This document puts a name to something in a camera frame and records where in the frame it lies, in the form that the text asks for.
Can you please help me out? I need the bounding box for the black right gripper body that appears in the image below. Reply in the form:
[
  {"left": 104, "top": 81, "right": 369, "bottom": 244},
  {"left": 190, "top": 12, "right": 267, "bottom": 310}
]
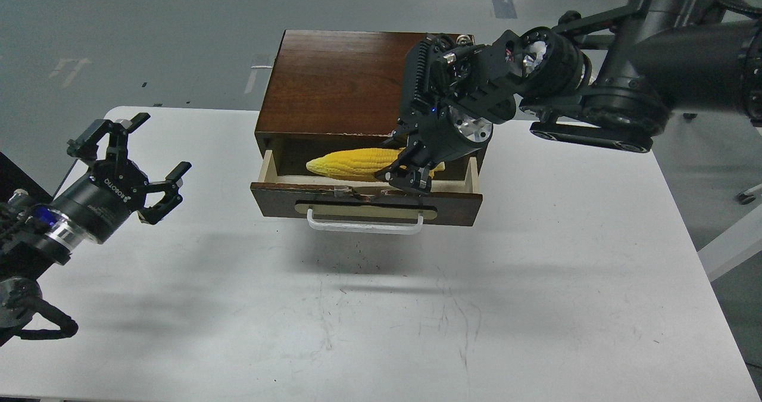
[{"left": 407, "top": 107, "right": 494, "bottom": 164}]

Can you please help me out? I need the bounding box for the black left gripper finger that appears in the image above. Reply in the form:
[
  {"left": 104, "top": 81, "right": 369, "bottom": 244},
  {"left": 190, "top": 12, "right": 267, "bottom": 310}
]
[
  {"left": 137, "top": 161, "right": 192, "bottom": 225},
  {"left": 66, "top": 113, "right": 151, "bottom": 165}
]

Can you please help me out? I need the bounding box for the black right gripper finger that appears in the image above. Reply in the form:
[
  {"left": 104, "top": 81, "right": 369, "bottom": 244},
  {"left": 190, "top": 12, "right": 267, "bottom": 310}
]
[
  {"left": 388, "top": 152, "right": 440, "bottom": 195},
  {"left": 376, "top": 125, "right": 422, "bottom": 180}
]

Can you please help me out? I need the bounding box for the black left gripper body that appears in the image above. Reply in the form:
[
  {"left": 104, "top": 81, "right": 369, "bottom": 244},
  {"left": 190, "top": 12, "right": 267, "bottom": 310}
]
[{"left": 50, "top": 161, "right": 149, "bottom": 244}]

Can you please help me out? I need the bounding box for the yellow corn cob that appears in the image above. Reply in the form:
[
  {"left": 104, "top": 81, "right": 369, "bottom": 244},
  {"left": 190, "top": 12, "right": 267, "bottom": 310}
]
[{"left": 305, "top": 147, "right": 446, "bottom": 183}]

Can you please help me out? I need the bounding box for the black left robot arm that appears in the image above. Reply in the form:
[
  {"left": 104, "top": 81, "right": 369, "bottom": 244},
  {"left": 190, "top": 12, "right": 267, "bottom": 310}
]
[{"left": 1, "top": 113, "right": 191, "bottom": 343}]

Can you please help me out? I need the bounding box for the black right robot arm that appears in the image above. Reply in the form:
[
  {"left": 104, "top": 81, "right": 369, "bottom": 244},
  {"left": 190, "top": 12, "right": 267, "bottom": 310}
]
[{"left": 374, "top": 0, "right": 760, "bottom": 195}]

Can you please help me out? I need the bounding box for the brown wooden cabinet box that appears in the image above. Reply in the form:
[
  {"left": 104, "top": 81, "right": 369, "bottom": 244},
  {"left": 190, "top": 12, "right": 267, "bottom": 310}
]
[{"left": 255, "top": 29, "right": 425, "bottom": 176}]

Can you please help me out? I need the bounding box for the grey stand leg with caster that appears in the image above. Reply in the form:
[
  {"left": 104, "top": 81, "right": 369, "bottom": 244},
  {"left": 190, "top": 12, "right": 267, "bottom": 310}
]
[{"left": 735, "top": 184, "right": 762, "bottom": 205}]

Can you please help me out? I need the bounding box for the wooden drawer with white handle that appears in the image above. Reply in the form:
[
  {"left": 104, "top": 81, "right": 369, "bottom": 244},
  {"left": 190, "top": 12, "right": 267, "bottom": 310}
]
[{"left": 250, "top": 149, "right": 484, "bottom": 228}]

